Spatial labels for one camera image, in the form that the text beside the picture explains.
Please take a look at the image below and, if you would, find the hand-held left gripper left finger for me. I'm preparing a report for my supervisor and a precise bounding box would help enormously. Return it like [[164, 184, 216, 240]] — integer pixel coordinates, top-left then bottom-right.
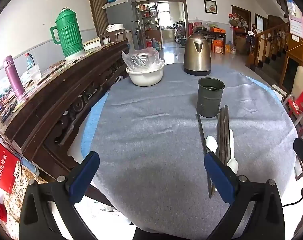
[[18, 151, 100, 240]]

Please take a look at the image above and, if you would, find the steel electric kettle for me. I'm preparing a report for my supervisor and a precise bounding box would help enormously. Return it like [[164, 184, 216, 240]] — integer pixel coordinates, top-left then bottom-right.
[[183, 31, 212, 77]]

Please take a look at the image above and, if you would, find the dark wooden sideboard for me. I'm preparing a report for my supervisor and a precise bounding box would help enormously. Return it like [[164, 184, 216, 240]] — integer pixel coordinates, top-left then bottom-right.
[[0, 39, 130, 180]]

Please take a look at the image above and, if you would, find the wooden side table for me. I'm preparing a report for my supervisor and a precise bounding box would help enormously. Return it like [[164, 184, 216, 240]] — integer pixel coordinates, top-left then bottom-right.
[[206, 28, 227, 54]]

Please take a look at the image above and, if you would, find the dark green utensil holder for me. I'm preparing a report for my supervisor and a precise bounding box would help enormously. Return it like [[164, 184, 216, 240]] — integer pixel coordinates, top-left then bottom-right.
[[196, 77, 225, 118]]

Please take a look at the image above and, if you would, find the red-capped water bottle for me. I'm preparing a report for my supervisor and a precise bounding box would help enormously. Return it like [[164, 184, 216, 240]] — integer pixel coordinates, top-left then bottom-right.
[[25, 53, 36, 70]]

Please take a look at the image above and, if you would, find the beige chair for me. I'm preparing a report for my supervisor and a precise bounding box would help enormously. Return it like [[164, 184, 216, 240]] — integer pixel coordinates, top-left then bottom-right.
[[290, 66, 303, 101]]

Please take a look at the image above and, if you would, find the wooden stair railing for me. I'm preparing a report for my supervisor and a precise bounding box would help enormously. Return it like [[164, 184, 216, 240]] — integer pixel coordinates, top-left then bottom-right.
[[246, 22, 290, 68]]

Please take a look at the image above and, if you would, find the light blue cloth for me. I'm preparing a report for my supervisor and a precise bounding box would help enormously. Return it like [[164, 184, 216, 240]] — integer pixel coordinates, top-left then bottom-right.
[[81, 74, 285, 159]]

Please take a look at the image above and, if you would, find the white chest freezer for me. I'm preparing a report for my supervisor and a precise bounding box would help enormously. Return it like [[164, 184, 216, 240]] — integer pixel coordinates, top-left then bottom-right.
[[84, 37, 102, 51]]

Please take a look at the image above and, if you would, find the wall calendar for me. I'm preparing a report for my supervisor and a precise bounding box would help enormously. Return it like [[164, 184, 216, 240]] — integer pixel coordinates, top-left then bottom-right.
[[286, 0, 303, 40]]

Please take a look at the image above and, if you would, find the red cardboard box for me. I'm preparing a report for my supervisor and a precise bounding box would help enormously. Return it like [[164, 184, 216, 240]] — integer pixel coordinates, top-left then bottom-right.
[[0, 137, 21, 194]]

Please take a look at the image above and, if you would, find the clear plastic cup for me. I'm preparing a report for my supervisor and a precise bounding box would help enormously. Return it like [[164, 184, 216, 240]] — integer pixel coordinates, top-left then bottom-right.
[[28, 64, 42, 84]]

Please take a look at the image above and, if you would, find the white lidded container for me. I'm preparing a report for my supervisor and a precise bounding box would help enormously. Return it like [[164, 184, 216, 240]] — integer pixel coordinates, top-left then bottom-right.
[[106, 24, 124, 33]]

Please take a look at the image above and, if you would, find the grey refrigerator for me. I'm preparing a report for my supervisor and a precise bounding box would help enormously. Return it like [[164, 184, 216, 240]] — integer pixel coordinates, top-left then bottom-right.
[[105, 0, 145, 52]]

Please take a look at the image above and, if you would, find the green thermos jug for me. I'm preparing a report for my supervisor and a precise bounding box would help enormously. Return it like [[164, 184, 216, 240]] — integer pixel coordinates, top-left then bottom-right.
[[50, 8, 86, 61]]

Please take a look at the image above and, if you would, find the orange cardboard box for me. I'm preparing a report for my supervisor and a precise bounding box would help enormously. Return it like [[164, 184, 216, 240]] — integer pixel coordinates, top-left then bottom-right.
[[213, 40, 226, 54]]

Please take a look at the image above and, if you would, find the framed wall picture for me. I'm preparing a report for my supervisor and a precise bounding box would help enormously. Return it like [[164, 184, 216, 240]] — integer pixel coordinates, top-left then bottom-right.
[[204, 0, 218, 15]]

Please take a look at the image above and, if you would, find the purple drinking bottle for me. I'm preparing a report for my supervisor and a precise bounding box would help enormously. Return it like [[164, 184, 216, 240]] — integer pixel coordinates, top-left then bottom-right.
[[3, 55, 25, 98]]

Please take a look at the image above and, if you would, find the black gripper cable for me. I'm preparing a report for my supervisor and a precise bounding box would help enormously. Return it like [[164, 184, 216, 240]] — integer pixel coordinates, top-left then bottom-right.
[[283, 197, 303, 207]]

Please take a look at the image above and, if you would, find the white plastic spoon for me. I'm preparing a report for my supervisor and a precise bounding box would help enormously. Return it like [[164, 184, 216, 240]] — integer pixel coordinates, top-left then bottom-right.
[[206, 135, 219, 156], [226, 129, 239, 175]]

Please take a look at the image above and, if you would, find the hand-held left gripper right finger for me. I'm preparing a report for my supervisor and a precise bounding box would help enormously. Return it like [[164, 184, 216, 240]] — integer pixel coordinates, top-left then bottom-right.
[[204, 152, 285, 240]]

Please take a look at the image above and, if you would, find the red plastic chair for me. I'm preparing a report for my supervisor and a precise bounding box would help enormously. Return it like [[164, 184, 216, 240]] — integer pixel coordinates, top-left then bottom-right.
[[288, 89, 303, 118]]

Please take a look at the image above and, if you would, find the clear plastic bag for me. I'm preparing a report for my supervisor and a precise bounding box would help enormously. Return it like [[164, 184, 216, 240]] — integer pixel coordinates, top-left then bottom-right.
[[121, 47, 165, 71]]

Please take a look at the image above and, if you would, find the brown window blind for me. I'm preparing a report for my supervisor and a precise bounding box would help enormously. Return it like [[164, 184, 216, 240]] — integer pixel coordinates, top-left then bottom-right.
[[87, 0, 116, 37]]

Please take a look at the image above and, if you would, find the grey tablecloth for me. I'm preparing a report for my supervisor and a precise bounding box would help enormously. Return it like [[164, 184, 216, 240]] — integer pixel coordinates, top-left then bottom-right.
[[91, 62, 299, 233]]

